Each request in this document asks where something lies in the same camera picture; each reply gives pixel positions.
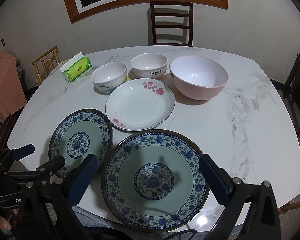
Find large blue floral plate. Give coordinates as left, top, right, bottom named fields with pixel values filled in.
left=101, top=129, right=210, bottom=232

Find white rose plate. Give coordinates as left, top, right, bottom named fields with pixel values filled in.
left=105, top=78, right=175, bottom=132

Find white Dog bowl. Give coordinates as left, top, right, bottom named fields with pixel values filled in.
left=91, top=62, right=128, bottom=93

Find large pink bowl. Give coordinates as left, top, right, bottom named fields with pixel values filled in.
left=170, top=55, right=229, bottom=101

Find white Rabbit bowl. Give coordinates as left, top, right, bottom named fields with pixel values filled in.
left=130, top=53, right=168, bottom=80

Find left hand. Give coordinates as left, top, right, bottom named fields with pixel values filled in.
left=0, top=216, right=12, bottom=230

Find small blue floral plate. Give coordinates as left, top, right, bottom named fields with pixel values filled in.
left=49, top=108, right=113, bottom=178

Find pink cloth cover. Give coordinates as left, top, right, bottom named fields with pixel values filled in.
left=0, top=50, right=27, bottom=121

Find bamboo chair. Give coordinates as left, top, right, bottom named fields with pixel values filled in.
left=32, top=46, right=61, bottom=85

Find green tissue box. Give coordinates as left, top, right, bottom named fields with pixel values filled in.
left=59, top=52, right=92, bottom=83

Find dark wooden chair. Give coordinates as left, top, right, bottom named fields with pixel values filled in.
left=149, top=1, right=194, bottom=47

